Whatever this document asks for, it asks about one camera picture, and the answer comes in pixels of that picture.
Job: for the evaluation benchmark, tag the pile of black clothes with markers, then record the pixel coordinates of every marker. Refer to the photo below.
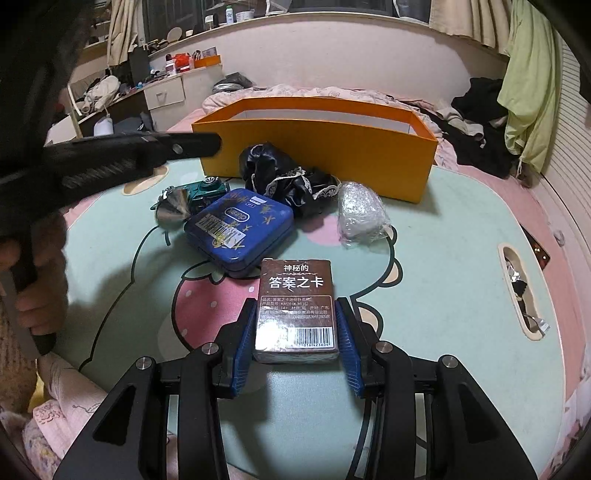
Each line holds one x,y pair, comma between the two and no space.
480,147

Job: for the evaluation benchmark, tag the brown card box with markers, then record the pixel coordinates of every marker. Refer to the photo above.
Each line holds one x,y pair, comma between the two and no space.
295,286

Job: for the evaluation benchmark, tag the person's left hand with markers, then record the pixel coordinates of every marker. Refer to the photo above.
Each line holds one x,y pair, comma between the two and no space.
48,277

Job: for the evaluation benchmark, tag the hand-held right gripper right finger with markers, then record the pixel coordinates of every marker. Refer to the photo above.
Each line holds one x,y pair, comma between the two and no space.
348,350

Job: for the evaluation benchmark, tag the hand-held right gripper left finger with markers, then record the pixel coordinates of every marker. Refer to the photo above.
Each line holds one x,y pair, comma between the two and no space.
242,350

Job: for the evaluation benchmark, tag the beige curtain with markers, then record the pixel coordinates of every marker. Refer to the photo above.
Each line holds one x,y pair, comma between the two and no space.
452,21
129,27

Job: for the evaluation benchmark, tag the red container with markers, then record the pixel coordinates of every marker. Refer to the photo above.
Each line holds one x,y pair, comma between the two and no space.
182,61

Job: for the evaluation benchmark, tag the smartphone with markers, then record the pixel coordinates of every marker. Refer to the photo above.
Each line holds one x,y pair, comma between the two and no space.
538,251

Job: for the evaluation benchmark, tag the black bag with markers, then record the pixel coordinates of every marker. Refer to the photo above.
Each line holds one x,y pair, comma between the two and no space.
233,82

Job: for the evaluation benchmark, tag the blue metal tin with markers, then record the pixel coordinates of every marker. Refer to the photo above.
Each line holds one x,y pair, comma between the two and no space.
240,230

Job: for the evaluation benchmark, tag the black satin cloth bundle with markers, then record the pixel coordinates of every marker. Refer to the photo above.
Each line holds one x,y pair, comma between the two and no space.
272,170

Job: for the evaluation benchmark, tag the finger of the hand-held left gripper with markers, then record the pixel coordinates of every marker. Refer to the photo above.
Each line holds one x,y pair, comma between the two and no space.
138,150

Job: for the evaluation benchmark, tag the pink printed cloth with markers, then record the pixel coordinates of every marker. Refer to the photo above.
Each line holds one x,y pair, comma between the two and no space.
78,415

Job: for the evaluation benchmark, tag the clear plastic wrapped bundle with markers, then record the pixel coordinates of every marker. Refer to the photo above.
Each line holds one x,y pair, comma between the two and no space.
362,212

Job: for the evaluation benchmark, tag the small silver foil wrapper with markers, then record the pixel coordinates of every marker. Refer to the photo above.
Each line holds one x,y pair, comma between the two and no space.
538,325

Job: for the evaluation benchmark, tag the round mirror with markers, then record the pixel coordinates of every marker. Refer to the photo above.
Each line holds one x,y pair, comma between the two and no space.
175,35

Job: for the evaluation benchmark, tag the green toy car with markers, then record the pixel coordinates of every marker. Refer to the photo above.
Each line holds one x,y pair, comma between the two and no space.
207,189

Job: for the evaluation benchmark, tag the small black item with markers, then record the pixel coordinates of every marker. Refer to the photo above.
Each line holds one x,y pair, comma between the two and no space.
519,290

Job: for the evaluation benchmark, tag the white cabinet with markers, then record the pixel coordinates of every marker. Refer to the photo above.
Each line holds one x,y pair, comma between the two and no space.
164,94

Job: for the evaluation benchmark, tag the light green hanging garment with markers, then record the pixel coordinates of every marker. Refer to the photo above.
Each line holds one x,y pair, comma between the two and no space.
531,92

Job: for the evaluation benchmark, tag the orange cardboard box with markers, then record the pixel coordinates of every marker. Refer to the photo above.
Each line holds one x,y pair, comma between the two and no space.
369,175

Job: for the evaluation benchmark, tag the small orange box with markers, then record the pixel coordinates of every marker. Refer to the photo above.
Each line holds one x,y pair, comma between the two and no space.
207,61

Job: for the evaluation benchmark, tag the grey crumpled garment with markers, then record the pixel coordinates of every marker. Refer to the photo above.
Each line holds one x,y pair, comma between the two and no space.
459,120

